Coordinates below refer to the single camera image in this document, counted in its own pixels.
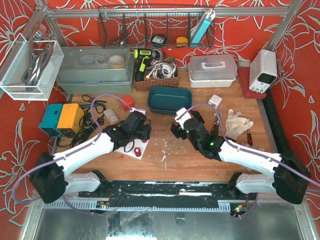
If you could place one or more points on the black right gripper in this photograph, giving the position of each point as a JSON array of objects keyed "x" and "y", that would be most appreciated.
[{"x": 178, "y": 131}]

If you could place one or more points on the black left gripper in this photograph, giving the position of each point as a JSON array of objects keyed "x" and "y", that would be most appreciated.
[{"x": 145, "y": 131}]

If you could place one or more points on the clear small parts box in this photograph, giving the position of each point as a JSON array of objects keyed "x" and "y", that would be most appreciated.
[{"x": 111, "y": 116}]

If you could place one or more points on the red cube power socket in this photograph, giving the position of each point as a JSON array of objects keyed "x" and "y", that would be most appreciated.
[{"x": 128, "y": 100}]

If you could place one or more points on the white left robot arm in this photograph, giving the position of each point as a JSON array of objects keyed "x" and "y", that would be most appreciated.
[{"x": 54, "y": 176}]

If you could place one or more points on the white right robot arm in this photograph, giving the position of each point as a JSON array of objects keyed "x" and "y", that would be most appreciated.
[{"x": 281, "y": 174}]

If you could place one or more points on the white peg base board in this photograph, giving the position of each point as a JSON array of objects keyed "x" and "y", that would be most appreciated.
[{"x": 129, "y": 149}]

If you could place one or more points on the teal plastic tray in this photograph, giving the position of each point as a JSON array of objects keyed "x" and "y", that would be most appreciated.
[{"x": 165, "y": 100}]

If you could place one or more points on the white cube charger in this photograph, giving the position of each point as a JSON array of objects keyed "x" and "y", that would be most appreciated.
[{"x": 215, "y": 101}]

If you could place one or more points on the white work glove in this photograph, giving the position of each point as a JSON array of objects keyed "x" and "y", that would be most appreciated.
[{"x": 236, "y": 124}]

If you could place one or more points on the woven wicker basket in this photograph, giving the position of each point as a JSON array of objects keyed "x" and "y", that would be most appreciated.
[{"x": 164, "y": 74}]

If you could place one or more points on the yellow device box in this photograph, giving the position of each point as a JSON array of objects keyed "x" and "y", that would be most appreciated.
[{"x": 69, "y": 120}]

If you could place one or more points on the small red screwdriver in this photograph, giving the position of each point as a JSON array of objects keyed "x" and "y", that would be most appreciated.
[{"x": 249, "y": 138}]

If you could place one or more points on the white lidded storage box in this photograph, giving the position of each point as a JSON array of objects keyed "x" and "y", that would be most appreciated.
[{"x": 212, "y": 71}]

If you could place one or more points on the grey plastic storage box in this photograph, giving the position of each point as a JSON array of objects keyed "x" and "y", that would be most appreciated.
[{"x": 96, "y": 70}]

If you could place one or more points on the teal device box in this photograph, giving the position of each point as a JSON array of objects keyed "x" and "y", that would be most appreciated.
[{"x": 50, "y": 119}]

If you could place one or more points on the yellow tape measure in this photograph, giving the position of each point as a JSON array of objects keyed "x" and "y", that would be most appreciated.
[{"x": 182, "y": 42}]

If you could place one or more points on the white power supply unit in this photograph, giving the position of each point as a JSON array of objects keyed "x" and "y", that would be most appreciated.
[{"x": 262, "y": 71}]

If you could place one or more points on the clear acrylic bin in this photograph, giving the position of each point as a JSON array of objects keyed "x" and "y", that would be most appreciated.
[{"x": 28, "y": 72}]

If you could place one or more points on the blue white power strip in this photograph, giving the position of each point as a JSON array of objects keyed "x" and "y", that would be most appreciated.
[{"x": 200, "y": 29}]

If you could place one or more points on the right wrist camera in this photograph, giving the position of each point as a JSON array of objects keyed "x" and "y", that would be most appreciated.
[{"x": 182, "y": 116}]

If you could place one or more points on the orange handled screwdriver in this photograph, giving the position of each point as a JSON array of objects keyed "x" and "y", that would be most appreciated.
[{"x": 215, "y": 129}]

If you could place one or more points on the yellow green cordless drill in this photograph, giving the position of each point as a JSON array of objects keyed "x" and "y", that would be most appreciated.
[{"x": 144, "y": 57}]

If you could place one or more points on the black wire mesh shelf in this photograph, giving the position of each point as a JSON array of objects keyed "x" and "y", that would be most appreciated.
[{"x": 133, "y": 25}]

